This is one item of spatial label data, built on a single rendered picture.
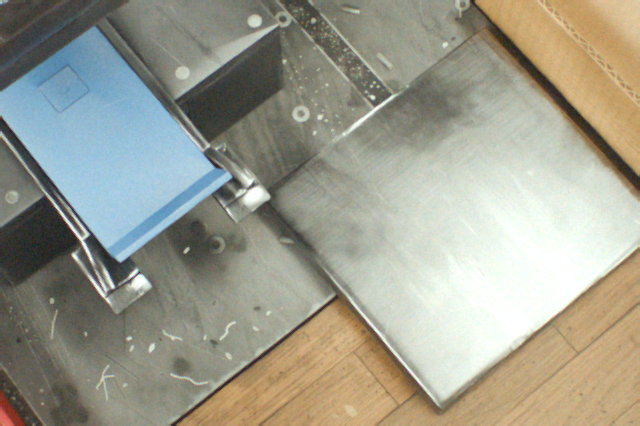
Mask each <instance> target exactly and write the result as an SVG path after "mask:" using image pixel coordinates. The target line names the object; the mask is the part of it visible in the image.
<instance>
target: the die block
mask: <svg viewBox="0 0 640 426"><path fill-rule="evenodd" d="M284 87H285V85H284V72H283V61H282V50H281V37H280V33H278V34H277V35H276V36H274V37H273V38H272V39H270V40H269V41H267V42H266V43H265V44H263V45H262V46H259V48H258V49H257V50H255V51H254V52H253V53H251V54H250V55H248V56H247V57H246V58H244V59H243V60H242V61H240V62H239V63H237V64H236V65H235V66H232V67H231V68H230V69H228V70H227V71H225V72H224V73H223V74H221V76H220V77H218V78H217V79H216V80H214V81H213V82H212V83H210V84H209V85H207V86H206V87H204V88H202V89H201V90H200V91H198V92H197V93H195V94H194V95H193V96H191V97H190V98H189V99H187V100H186V101H184V103H183V104H182V105H180V106H179V108H180V109H181V110H182V111H183V112H184V114H185V115H186V116H187V117H188V118H189V119H190V121H191V122H192V123H193V124H194V125H195V127H196V128H197V129H198V130H199V132H200V134H201V135H202V136H203V137H204V138H205V140H206V141H207V142H208V143H211V142H212V141H214V140H215V139H216V138H218V137H219V136H220V135H222V134H223V133H224V131H226V130H227V129H229V128H230V127H231V126H233V125H234V124H235V123H238V122H239V121H240V120H242V119H243V118H244V117H246V116H247V115H249V114H250V113H251V112H253V111H254V110H255V109H257V108H258V107H259V105H261V104H262V103H264V102H266V101H267V100H269V99H270V98H271V97H273V96H274V95H275V94H277V93H278V92H279V91H281V90H282V89H284ZM78 241H79V240H78V239H76V237H75V235H74V234H73V233H72V232H71V230H70V229H69V228H68V226H67V225H66V224H65V223H64V221H63V220H62V219H61V217H60V216H59V215H58V214H57V212H56V211H55V210H54V207H53V206H52V205H51V203H50V201H48V202H47V203H45V204H44V205H43V206H41V207H40V208H38V210H37V211H36V212H34V213H33V214H30V215H29V216H28V217H26V218H25V219H24V220H22V221H21V222H19V223H18V224H17V225H15V226H14V227H13V228H11V229H10V230H8V231H7V232H6V233H4V234H3V235H2V236H0V270H1V271H2V274H3V275H4V276H5V277H6V278H7V279H8V280H9V282H10V283H11V284H12V285H13V286H17V285H19V284H20V283H21V282H23V281H24V280H26V279H28V278H29V277H31V276H32V275H33V274H35V273H36V272H37V271H39V269H40V268H42V267H43V266H44V265H46V264H47V263H48V262H50V261H51V260H52V259H54V258H55V257H56V256H58V255H59V254H61V253H62V252H63V251H65V250H66V249H67V248H69V247H70V246H71V245H73V244H74V243H75V242H78Z"/></svg>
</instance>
